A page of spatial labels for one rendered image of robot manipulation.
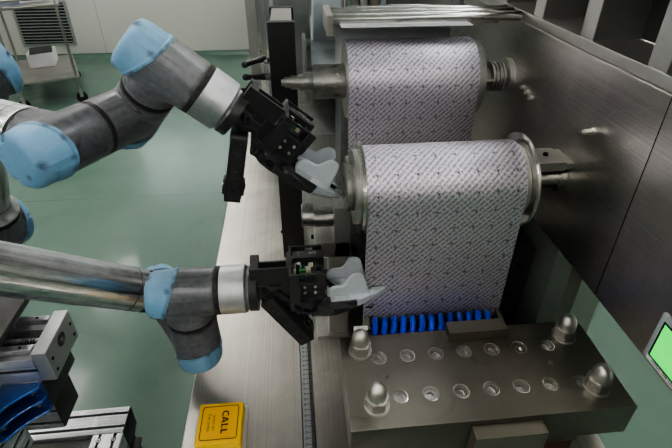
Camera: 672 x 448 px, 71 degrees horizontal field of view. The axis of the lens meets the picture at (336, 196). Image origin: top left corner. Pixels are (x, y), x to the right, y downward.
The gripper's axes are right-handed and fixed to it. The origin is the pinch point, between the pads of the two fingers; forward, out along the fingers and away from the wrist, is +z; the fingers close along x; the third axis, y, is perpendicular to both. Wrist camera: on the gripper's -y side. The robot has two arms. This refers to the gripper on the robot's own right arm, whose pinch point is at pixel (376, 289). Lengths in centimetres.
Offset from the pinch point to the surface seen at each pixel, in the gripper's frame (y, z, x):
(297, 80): 25.1, -10.9, 30.1
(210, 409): -16.6, -27.7, -7.6
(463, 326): -4.3, 13.3, -5.2
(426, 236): 10.3, 7.1, -0.3
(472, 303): -4.4, 16.6, -0.2
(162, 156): -109, -113, 273
